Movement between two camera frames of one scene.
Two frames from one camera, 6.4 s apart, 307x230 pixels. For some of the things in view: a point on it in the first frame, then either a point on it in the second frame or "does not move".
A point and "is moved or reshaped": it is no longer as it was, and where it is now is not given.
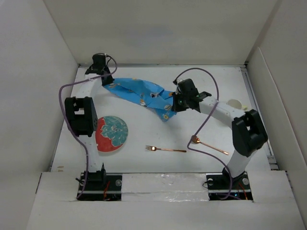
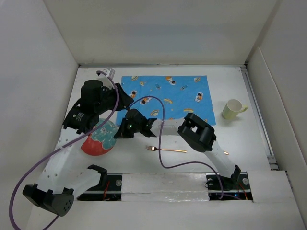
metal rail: (164, 191) does not move
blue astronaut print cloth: (148, 94) -> (149, 108)
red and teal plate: (112, 132) is moved or reshaped
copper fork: (154, 148) does not move
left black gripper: (109, 81) -> (124, 101)
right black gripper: (175, 108) -> (123, 133)
